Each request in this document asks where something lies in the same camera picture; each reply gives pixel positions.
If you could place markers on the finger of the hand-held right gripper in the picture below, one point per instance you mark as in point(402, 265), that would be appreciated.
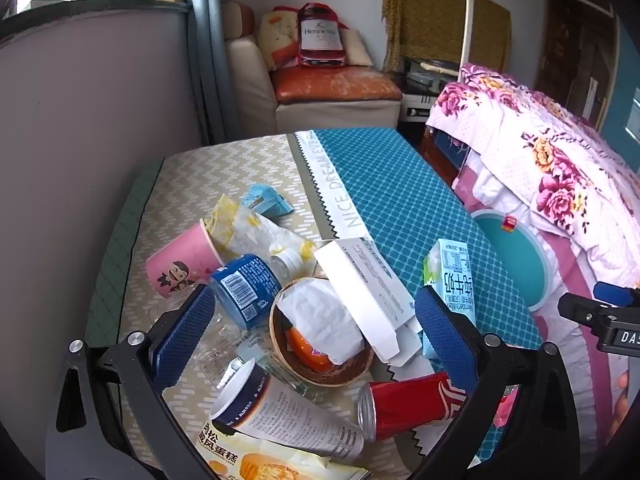
point(580, 310)
point(615, 292)

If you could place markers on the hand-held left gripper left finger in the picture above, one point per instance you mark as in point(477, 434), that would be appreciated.
point(182, 335)

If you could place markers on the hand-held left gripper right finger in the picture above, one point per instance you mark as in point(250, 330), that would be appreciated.
point(445, 330)

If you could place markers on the clear plastic bottle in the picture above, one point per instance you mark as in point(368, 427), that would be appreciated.
point(220, 345)

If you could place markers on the green white milk carton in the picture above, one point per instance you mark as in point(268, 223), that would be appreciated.
point(455, 270)

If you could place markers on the pink paper cup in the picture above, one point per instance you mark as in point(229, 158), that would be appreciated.
point(180, 260)

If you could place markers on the blue label plastic bottle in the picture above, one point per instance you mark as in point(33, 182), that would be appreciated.
point(245, 285)

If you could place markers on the teal round bin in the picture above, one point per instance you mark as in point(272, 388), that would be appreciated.
point(515, 260)

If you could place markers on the red soda can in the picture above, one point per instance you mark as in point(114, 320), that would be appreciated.
point(405, 405)

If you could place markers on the white cardboard box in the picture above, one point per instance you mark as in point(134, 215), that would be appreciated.
point(360, 285)

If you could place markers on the white tissue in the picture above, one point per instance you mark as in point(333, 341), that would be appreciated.
point(325, 320)

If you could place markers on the yellow white food wrapper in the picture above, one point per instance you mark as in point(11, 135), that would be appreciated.
point(250, 232)

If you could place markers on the orange packet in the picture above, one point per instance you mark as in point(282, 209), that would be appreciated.
point(305, 349)

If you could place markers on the wicker bowl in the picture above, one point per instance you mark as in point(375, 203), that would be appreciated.
point(300, 372)

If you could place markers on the white paper tube cup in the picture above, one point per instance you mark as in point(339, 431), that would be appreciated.
point(285, 410)

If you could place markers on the yellow cake package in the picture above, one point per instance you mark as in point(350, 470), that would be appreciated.
point(250, 462)

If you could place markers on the small light blue carton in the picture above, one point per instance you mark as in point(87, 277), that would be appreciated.
point(265, 199)

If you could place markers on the person's right hand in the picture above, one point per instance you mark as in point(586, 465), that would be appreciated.
point(623, 380)

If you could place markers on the pink white bed sheet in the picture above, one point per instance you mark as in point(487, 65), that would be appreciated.
point(555, 270)

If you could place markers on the red sticker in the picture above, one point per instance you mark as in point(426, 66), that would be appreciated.
point(510, 223)

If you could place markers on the pink floral blanket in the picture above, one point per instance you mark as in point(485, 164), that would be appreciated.
point(540, 135)

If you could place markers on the teal wardrobe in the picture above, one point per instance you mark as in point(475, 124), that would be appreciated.
point(627, 90)

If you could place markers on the silver media player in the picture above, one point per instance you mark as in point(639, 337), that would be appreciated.
point(415, 107)

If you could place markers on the grey panel with dark rim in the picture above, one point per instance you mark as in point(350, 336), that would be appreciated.
point(90, 110)

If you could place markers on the dark wooden door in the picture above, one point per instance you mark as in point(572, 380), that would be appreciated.
point(570, 45)

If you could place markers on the black audio device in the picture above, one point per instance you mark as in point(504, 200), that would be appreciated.
point(425, 72)

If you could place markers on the beige sofa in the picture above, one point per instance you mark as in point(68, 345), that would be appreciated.
point(250, 80)

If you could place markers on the orange seat cushion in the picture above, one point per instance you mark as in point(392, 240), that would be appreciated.
point(335, 85)

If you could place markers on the blue grey curtain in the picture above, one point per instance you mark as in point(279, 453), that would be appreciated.
point(205, 50)

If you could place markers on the beige pillow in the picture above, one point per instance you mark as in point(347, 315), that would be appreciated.
point(357, 47)

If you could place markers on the white pole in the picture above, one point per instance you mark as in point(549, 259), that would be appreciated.
point(468, 30)

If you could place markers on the yellow printed pillow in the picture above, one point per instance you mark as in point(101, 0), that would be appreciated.
point(277, 35)

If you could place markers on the red printed bag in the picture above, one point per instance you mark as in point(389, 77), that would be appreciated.
point(322, 35)

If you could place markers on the wooden bed frame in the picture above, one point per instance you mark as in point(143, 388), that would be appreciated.
point(435, 150)

